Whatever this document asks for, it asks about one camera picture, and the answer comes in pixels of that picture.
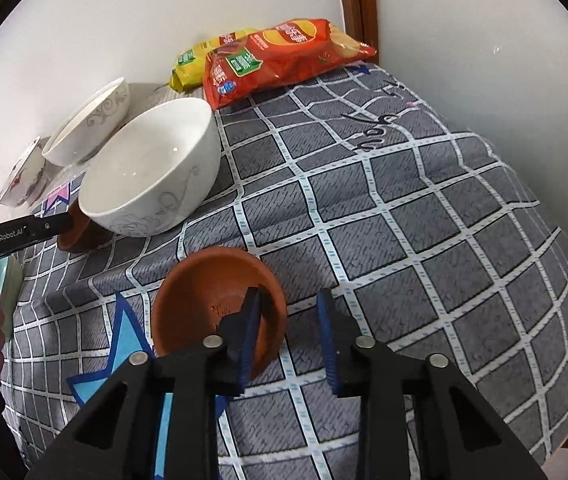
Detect brown wooden door frame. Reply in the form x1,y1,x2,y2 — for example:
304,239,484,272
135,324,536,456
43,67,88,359
335,0,380,63

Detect plain white ceramic bowl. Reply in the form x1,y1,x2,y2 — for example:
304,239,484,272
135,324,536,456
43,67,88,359
78,97,221,237

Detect grey checked tablecloth with stars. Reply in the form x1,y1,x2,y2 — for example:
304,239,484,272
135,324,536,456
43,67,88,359
1,60,568,480

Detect yellow chips bag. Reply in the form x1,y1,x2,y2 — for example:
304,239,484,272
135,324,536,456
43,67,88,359
170,27,262,93

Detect white bowl with blue figures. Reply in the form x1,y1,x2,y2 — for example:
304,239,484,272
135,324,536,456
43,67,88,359
0,136,50,207

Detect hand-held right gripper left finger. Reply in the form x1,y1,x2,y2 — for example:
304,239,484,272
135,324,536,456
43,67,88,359
24,286,265,480

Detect green square plate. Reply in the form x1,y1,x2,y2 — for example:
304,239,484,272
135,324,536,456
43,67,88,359
0,255,25,341

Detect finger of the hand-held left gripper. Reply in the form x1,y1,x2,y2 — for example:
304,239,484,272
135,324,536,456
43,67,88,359
29,213,79,240

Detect large white printed bowl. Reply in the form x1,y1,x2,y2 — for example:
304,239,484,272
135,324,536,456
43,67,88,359
41,77,130,167

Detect red chips bag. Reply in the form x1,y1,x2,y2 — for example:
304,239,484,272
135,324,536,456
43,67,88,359
203,18,379,111

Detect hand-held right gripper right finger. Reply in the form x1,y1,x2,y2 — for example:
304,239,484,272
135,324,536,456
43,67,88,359
316,288,547,480

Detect small brown clay bowl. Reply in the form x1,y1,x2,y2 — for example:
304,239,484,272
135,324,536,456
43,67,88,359
56,200,115,254
153,246,288,380

